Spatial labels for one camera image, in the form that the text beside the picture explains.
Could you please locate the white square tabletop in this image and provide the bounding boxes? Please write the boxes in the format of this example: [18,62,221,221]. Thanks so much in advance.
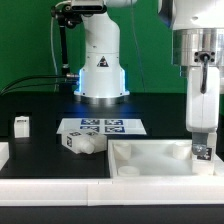
[108,139,224,178]

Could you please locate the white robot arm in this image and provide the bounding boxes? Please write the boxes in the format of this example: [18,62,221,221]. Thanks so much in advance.
[51,0,224,156]

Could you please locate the white tag sheet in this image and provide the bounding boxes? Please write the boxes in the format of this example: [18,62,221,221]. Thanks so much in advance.
[57,118,146,135]

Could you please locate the white front fence rail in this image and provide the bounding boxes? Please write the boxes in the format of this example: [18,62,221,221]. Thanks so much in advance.
[0,176,224,206]

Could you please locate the white left fence rail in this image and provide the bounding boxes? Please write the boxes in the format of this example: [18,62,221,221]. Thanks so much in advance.
[0,142,9,170]

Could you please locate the black cables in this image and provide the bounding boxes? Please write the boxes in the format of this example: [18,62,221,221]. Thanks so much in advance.
[0,73,81,98]

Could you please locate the white fence rail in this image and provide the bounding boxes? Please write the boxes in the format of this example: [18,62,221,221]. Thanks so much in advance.
[0,142,9,170]
[0,176,224,206]

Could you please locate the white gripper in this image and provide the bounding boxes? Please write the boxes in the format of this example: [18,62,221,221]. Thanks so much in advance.
[186,67,220,156]

